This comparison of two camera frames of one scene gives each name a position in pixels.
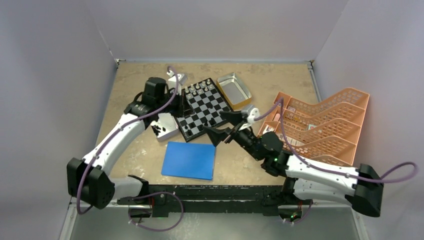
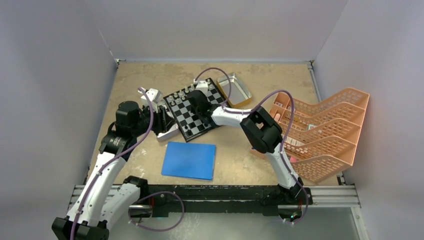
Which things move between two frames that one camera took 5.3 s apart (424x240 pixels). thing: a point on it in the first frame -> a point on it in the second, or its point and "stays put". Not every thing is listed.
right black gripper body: [244, 138] -> [194, 111]
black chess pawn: [192, 125] stays put
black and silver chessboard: [207, 102] stays put
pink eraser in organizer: [277, 117] stays put
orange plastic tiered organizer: [329, 130] stays put
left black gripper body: [175, 107] -> [158, 126]
